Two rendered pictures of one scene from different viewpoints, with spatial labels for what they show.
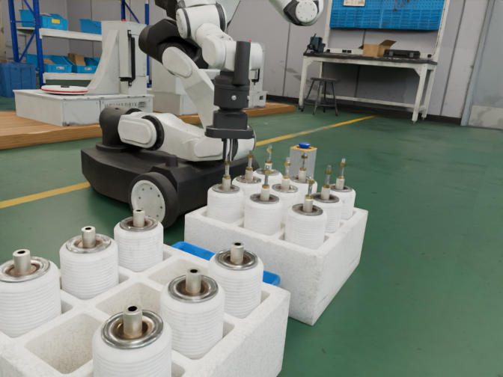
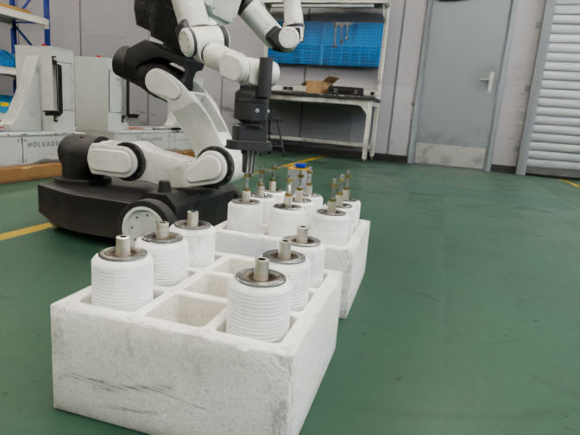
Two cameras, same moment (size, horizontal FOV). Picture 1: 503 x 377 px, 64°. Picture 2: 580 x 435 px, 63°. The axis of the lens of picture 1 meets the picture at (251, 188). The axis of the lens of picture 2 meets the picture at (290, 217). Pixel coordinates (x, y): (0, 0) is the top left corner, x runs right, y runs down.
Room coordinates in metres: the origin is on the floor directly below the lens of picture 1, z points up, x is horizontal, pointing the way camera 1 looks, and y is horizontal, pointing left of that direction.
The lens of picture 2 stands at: (-0.23, 0.27, 0.49)
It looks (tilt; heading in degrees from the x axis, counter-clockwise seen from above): 12 degrees down; 345
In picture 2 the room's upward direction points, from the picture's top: 4 degrees clockwise
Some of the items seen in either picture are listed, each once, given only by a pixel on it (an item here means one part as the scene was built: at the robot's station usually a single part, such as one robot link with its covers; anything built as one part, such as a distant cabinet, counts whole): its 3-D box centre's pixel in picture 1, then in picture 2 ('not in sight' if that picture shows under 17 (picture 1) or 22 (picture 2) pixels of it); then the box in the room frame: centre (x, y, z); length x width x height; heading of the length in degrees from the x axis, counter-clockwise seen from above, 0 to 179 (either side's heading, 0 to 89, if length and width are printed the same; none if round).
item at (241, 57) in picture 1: (238, 66); (258, 81); (1.01, 0.05, 0.57); 0.11 x 0.11 x 0.11; 26
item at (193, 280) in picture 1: (193, 280); (284, 249); (0.52, 0.07, 0.26); 0.02 x 0.02 x 0.03
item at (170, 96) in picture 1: (209, 72); (142, 108); (4.37, 0.53, 0.45); 1.51 x 0.57 x 0.74; 149
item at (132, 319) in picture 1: (132, 319); (261, 269); (0.42, 0.13, 0.26); 0.02 x 0.02 x 0.03
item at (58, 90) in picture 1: (65, 90); not in sight; (2.91, 1.39, 0.29); 0.30 x 0.30 x 0.06
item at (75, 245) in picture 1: (88, 244); (162, 237); (0.64, 0.28, 0.25); 0.08 x 0.08 x 0.01
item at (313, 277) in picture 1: (279, 241); (294, 254); (1.07, -0.09, 0.09); 0.39 x 0.39 x 0.18; 61
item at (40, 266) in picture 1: (22, 269); (122, 254); (0.54, 0.34, 0.25); 0.08 x 0.08 x 0.01
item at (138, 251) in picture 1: (139, 264); (191, 267); (0.74, 0.22, 0.16); 0.10 x 0.10 x 0.18
